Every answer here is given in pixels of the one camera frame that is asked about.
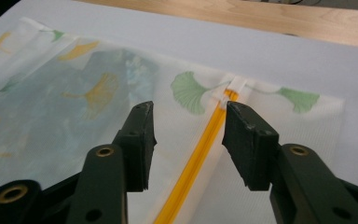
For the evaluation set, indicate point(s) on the leaf print mesh laundry bag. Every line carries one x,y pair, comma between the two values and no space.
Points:
183,130

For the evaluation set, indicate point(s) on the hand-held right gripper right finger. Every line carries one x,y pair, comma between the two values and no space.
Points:
248,146

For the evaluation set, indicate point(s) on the blue floral garment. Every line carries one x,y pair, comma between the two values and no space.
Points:
43,124

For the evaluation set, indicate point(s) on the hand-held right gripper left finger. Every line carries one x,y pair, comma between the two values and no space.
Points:
136,140

